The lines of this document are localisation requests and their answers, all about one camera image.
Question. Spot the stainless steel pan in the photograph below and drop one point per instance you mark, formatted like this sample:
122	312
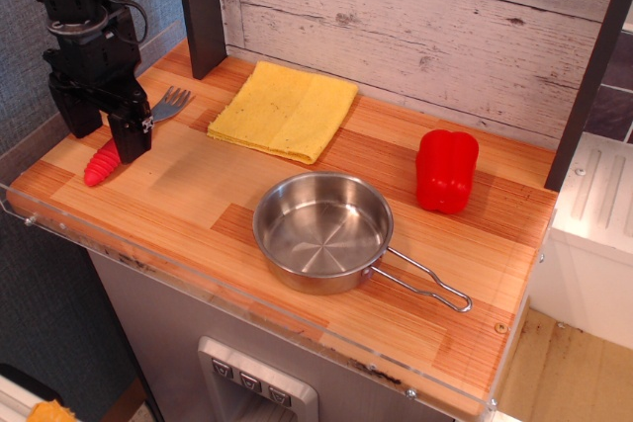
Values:
326	233

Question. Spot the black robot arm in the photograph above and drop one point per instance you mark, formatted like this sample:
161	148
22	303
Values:
78	11

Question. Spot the white toy sink unit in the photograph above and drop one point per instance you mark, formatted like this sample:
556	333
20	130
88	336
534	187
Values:
584	273

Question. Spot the red toy bell pepper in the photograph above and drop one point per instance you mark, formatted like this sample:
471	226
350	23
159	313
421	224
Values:
445	167

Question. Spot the silver dispenser button panel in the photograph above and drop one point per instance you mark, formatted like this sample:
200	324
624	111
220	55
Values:
242	388

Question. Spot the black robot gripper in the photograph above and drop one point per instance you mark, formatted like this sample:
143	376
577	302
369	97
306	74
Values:
93	72

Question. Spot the yellow folded towel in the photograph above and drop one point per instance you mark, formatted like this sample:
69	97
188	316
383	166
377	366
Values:
285	112

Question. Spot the red handled metal fork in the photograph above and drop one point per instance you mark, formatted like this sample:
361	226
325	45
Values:
106	160

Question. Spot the grey toy fridge cabinet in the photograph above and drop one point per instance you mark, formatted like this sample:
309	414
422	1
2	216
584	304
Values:
164	326

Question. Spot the dark grey right post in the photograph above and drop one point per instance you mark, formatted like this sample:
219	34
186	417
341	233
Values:
603	49

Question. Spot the clear acrylic table guard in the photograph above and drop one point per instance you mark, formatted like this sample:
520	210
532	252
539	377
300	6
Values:
431	323

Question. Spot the yellow cloth at corner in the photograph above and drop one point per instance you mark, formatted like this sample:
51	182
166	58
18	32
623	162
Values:
50	411

